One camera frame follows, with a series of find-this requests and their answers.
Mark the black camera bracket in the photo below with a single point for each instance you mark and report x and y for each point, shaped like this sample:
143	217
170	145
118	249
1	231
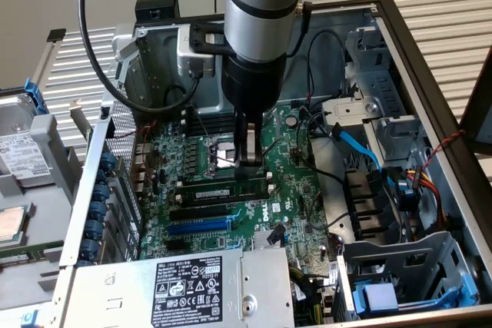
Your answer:
203	38

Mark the silver socket cover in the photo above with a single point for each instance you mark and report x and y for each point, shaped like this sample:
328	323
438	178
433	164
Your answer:
275	114

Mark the long black expansion slot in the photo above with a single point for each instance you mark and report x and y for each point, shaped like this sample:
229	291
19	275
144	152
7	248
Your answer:
198	213

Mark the silver heat sink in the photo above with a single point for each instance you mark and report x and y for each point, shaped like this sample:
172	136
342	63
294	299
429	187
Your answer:
261	241

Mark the thin metal locking lever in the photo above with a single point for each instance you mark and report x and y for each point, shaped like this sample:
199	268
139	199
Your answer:
201	126
221	159

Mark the black box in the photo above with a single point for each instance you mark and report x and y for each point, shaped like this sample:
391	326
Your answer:
157	5

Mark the green motherboard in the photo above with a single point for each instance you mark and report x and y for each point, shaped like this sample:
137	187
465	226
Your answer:
246	220

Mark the silver coin battery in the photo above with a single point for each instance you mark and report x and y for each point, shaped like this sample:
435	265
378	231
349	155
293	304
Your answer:
292	120

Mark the silver graphics card bracket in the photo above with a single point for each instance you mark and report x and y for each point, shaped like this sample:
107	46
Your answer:
80	118

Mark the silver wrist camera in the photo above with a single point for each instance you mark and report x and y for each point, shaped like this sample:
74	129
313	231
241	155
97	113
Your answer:
186	59

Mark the black board connector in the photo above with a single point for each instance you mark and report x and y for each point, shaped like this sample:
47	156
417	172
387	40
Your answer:
276	235

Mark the silver CPU chip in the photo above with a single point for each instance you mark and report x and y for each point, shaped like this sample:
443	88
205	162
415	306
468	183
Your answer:
11	224

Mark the silver rear port blocks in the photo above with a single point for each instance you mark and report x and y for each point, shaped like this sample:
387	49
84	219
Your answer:
139	168

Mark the blue round retainer knob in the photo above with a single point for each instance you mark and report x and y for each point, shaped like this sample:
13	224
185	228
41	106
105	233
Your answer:
89	248
108	161
101	193
94	229
98	211
82	263
102	176

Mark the grey parts rack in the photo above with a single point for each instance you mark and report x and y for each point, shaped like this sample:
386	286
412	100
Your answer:
50	209

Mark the grey disk bay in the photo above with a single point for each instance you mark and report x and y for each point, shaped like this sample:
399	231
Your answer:
423	259

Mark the black fan shroud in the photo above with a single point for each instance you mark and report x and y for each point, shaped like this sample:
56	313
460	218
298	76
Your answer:
365	197

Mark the small black clip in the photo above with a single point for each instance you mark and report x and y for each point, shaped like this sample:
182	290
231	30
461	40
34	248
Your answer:
56	34

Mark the silver drive cage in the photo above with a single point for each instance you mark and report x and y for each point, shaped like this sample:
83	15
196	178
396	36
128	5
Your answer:
369	86

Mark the short black expansion slot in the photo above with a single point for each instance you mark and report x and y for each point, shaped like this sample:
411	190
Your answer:
175	244

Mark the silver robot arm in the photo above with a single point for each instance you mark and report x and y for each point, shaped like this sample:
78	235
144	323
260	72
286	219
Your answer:
257	17

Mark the CPU socket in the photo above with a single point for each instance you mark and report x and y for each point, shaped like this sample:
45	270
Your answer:
223	151

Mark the silver hard disk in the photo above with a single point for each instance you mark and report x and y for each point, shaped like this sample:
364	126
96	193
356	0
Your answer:
23	151

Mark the blue expansion slot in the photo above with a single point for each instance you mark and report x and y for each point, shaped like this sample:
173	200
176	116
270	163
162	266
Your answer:
198	227

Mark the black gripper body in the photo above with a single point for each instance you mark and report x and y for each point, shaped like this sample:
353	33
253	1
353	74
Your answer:
251	82

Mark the silver power supply unit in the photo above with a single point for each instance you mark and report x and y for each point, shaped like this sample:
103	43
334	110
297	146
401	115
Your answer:
115	297

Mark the dark side panel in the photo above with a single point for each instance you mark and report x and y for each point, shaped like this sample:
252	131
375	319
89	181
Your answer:
478	113

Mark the blue disk bay carrier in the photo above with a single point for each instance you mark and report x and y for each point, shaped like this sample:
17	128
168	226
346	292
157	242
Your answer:
378	297

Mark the open metal PC case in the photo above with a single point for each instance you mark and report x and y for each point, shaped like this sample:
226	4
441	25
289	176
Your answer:
161	59

